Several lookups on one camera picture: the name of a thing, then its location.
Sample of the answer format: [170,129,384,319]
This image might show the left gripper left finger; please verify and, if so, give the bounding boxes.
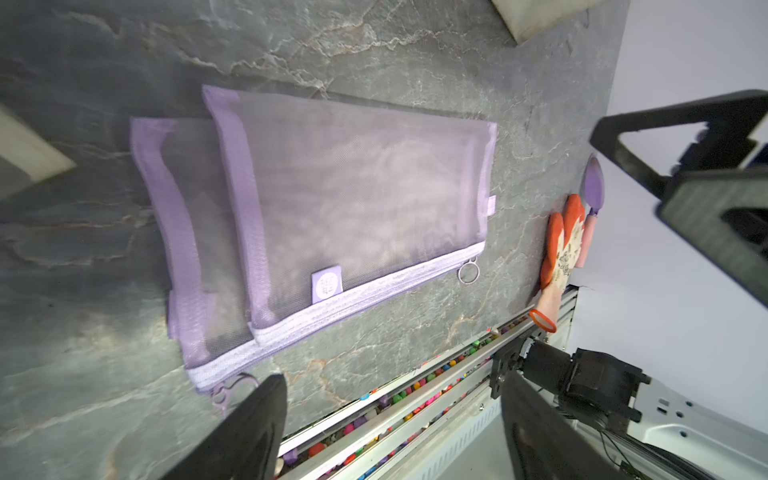
[164,374,288,480]

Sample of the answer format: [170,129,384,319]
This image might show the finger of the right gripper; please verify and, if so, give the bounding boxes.
[656,168,767,304]
[590,89,767,199]

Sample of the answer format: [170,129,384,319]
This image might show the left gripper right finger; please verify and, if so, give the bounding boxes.
[501,372,623,480]

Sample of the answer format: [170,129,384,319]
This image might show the yellow mesh pouch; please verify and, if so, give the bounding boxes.
[1,105,76,200]

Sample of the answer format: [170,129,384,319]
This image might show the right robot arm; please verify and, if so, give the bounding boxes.
[490,90,767,479]

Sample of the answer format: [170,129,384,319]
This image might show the cream canvas tote bag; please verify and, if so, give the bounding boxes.
[492,0,601,45]

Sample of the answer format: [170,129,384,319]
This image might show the red patterned garden glove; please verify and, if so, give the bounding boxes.
[529,194,586,333]

